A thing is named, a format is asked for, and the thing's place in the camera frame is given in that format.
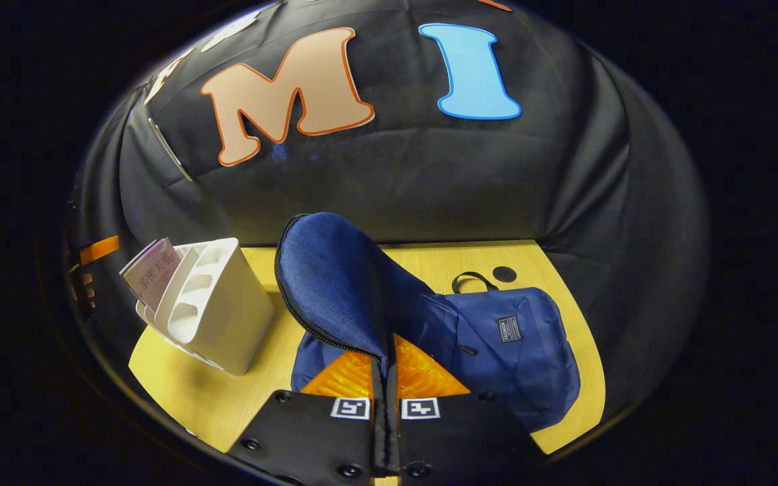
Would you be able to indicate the blue schoolbag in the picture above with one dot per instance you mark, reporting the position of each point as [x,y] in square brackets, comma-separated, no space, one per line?
[335,283]

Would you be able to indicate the pink book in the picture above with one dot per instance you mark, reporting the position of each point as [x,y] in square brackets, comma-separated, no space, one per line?
[156,277]

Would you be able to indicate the white plastic bookshelf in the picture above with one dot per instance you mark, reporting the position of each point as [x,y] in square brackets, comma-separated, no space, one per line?
[227,317]

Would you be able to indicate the black backdrop cloth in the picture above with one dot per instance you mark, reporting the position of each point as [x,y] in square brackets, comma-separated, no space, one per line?
[429,175]

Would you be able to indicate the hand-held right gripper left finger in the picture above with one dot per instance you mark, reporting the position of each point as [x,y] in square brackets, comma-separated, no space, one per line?
[378,432]

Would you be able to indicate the black round table grommet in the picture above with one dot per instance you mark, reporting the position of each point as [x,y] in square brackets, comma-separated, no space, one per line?
[504,274]

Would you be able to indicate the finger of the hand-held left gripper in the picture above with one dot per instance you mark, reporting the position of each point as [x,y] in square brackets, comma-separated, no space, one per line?
[100,250]

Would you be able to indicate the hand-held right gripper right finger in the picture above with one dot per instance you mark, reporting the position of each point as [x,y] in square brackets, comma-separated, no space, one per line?
[396,432]

